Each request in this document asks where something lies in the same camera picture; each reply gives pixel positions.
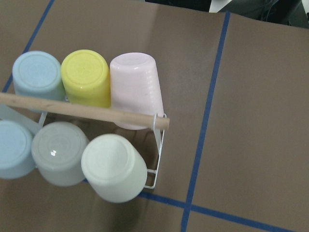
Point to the pink plastic cup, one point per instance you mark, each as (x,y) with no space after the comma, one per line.
(135,84)

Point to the pale green plastic cup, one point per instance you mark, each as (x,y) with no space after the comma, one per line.
(114,168)

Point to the yellow plastic cup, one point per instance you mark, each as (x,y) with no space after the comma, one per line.
(86,78)

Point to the grey plastic cup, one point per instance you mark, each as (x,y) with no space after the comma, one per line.
(57,150)

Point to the light blue plastic cup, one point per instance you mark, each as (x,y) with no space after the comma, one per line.
(15,150)

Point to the white wire cup rack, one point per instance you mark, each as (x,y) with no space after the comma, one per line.
(157,124)

